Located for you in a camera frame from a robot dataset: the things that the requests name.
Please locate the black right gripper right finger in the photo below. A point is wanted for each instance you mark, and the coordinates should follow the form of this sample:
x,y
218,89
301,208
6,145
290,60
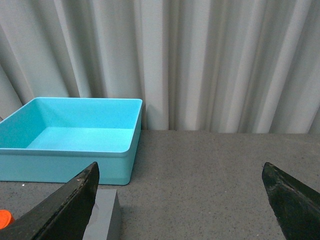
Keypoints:
x,y
296,206

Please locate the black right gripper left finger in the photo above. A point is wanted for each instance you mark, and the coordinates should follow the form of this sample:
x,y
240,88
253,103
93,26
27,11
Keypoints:
x,y
64,215

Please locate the gray block with round hole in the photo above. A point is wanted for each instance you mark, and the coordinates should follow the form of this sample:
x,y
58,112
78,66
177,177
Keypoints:
x,y
106,217

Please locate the orange cylinder with white numbers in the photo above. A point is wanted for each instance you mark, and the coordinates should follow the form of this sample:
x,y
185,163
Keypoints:
x,y
6,218

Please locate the light blue plastic box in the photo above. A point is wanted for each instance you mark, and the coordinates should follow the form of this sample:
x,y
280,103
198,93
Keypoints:
x,y
51,139

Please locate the white pleated curtain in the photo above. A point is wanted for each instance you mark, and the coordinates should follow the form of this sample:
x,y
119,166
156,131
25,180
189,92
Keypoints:
x,y
226,66

